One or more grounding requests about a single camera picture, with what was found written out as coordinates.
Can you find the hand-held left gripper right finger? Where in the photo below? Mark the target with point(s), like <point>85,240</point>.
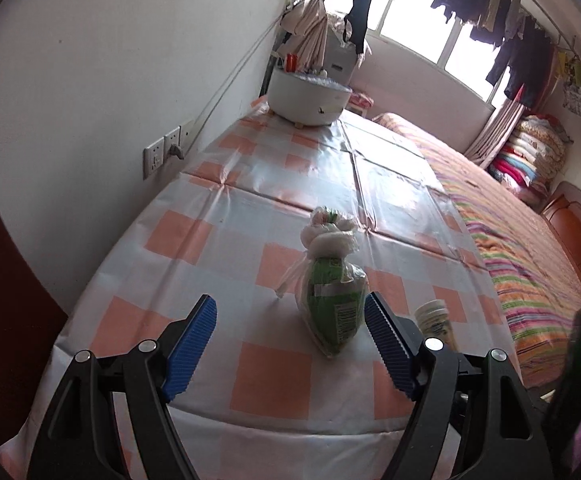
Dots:
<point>388,345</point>

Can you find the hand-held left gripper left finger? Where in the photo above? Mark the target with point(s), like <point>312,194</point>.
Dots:
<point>193,345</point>

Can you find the knotted green plastic bag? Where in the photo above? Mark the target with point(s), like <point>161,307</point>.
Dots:
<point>330,305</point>

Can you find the white tablet tube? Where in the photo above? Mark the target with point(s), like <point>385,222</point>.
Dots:
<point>435,322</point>

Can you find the bed with striped sheet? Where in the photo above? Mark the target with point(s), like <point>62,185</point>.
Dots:
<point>520,260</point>

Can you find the wooden headboard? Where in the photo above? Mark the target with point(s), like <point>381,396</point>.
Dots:
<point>580,230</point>

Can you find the dark red wooden door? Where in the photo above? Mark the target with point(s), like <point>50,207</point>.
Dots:
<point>0,335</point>

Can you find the stack of folded quilts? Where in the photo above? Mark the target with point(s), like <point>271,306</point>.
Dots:
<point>530,155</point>

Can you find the beige window curtain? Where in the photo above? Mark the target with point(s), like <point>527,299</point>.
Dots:
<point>493,132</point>

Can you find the pink stool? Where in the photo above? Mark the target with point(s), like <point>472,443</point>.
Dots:
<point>359,104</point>

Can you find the white utensil holder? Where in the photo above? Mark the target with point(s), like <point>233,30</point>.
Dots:
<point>305,100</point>

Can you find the grey appliance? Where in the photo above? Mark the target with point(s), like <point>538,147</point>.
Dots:
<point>338,60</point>

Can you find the bunch of orange chopsticks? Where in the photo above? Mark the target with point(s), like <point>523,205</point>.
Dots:
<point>290,62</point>

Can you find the row of hanging clothes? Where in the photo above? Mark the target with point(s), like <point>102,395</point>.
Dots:
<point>510,25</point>

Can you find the black hanging garment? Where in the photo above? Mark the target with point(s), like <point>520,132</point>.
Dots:
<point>358,20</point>

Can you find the tied striped curtain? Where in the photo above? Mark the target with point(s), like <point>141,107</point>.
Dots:
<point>310,25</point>

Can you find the window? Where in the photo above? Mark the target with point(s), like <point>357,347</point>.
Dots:
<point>405,15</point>

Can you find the white wall outlet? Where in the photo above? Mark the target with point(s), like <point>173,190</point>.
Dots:
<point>156,157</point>

